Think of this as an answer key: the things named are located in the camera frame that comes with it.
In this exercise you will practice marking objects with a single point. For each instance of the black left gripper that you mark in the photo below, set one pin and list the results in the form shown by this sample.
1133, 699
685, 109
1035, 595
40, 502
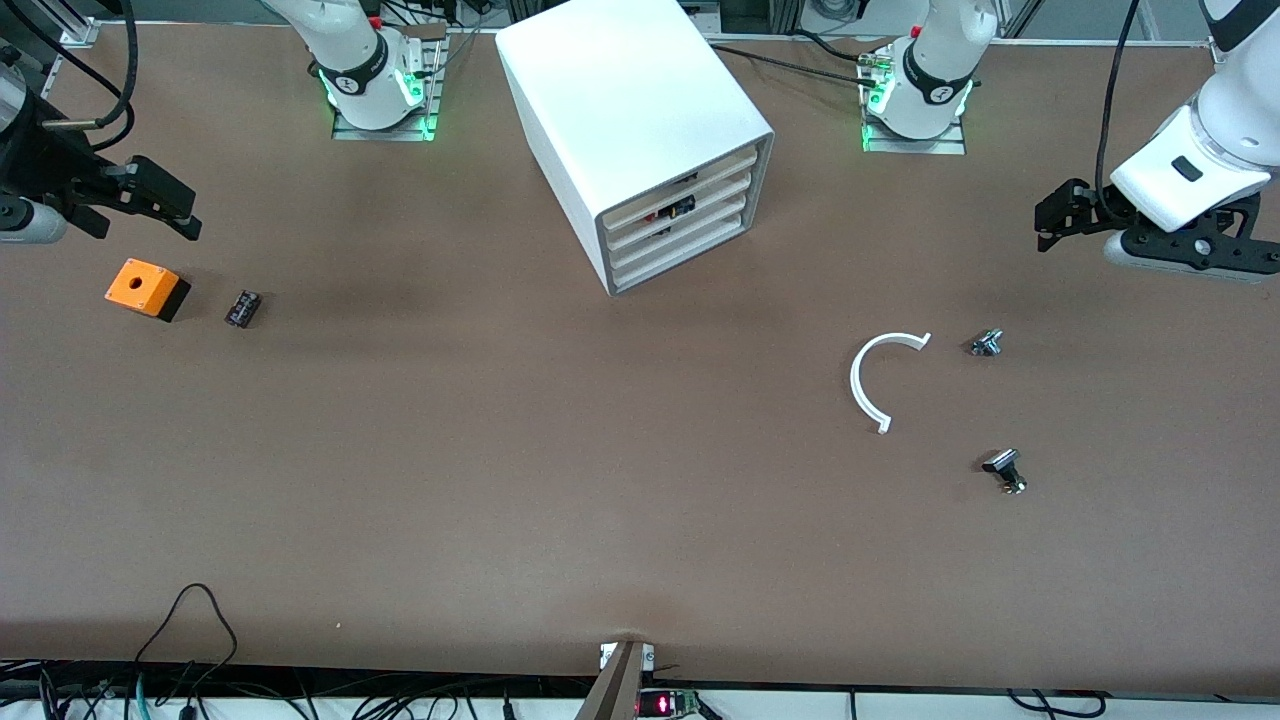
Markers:
1092, 207

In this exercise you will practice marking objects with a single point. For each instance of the small black terminal block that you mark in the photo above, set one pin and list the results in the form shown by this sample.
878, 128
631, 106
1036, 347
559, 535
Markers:
243, 308

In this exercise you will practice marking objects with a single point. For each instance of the aluminium frame profile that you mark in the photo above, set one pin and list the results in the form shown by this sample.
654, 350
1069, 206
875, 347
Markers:
1215, 50
80, 32

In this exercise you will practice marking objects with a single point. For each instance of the orange black button box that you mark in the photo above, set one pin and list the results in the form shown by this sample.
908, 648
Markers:
140, 283

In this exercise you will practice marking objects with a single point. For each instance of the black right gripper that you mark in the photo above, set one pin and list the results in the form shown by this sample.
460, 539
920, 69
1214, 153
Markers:
48, 160

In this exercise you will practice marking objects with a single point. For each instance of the black headed switch part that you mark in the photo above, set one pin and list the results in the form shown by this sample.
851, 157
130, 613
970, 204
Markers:
1003, 463

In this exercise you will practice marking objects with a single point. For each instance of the wooden post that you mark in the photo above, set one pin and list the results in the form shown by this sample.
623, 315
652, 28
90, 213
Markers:
615, 690

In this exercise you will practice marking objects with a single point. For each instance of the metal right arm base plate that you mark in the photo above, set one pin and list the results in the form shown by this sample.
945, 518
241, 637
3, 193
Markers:
385, 133

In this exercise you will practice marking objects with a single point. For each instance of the small silver knob part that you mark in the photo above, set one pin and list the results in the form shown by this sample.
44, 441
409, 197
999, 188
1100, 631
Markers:
987, 344

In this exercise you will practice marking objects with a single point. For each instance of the small black orange blue component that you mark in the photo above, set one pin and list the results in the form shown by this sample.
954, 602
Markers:
680, 207

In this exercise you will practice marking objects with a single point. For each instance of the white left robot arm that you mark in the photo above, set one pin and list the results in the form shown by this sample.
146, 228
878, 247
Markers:
1220, 130

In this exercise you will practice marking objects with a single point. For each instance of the white curved plastic arc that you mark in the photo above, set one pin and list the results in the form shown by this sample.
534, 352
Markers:
855, 385

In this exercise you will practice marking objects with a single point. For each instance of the red lit electronic device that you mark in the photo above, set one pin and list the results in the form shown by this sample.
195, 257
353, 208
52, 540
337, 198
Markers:
662, 705

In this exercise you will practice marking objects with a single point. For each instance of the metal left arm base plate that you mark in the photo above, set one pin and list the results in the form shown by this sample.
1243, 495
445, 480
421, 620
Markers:
930, 146

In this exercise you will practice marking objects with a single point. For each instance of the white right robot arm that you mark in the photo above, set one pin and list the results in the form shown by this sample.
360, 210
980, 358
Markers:
355, 40

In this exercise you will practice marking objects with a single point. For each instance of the small white metal bracket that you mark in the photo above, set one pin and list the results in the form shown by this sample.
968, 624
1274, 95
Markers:
606, 655

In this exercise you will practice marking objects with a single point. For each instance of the white drawer cabinet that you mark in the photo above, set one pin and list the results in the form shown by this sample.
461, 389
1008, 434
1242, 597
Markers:
620, 90

